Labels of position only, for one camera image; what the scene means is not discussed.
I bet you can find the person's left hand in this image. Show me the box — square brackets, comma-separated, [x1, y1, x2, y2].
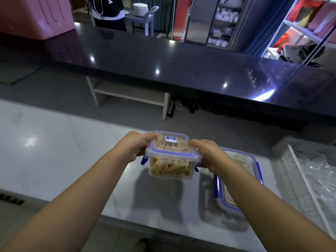
[113, 131, 159, 163]

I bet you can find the person's right hand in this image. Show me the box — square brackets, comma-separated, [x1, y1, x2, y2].
[188, 139, 229, 177]

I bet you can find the pile of pale food cubes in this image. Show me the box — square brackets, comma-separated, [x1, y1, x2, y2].
[226, 152, 253, 172]

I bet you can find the clear blue-clipped plastic container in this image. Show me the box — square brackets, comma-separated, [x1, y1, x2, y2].
[213, 147, 264, 219]
[140, 130, 203, 181]

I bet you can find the bag of yellow strip snacks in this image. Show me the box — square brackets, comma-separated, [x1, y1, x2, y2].
[298, 152, 336, 188]

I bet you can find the person's left forearm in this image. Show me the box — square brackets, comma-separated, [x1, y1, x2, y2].
[0, 150, 132, 252]

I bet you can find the person's right forearm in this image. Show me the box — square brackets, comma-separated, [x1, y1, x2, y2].
[210, 159, 336, 252]

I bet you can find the white perforated plastic basket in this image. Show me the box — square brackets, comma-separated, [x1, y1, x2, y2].
[273, 136, 336, 240]

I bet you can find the black top bar counter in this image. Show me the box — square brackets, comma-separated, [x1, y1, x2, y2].
[0, 22, 336, 134]

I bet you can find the white perforated shoe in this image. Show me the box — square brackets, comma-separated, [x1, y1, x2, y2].
[134, 238, 149, 252]

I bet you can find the pale plastic serving cart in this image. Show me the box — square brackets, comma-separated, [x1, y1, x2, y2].
[124, 6, 160, 37]

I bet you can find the white small appliance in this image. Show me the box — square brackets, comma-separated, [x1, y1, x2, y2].
[282, 44, 303, 63]

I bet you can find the white flat mop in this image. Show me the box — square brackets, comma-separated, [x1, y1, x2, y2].
[180, 0, 195, 43]

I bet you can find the red bucket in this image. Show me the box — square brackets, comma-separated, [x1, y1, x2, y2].
[273, 33, 290, 48]

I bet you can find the stainless steel dish cabinet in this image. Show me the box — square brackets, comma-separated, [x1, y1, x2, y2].
[183, 0, 253, 51]

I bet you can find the teal skirted table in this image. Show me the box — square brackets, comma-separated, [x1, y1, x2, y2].
[147, 0, 174, 32]

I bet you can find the group of white dishes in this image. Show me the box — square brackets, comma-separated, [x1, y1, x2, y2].
[207, 0, 241, 48]

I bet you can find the stack of white plates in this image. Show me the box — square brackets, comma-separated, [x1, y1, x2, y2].
[133, 3, 149, 17]

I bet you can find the red standing banner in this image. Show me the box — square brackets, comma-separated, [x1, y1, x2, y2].
[172, 0, 194, 42]

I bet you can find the blue curtain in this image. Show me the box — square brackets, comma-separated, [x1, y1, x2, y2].
[243, 0, 298, 57]

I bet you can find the black small appliance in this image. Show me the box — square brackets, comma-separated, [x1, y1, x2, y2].
[299, 42, 327, 68]

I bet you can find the white metal shelf rack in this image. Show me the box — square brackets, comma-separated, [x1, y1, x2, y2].
[261, 0, 336, 68]

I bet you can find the pink plastic bin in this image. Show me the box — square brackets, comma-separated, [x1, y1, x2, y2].
[0, 0, 76, 41]

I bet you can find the red gift box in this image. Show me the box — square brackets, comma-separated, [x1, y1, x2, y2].
[286, 0, 304, 22]

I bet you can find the narrow pink gift bag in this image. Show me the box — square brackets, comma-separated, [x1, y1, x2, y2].
[308, 1, 336, 35]

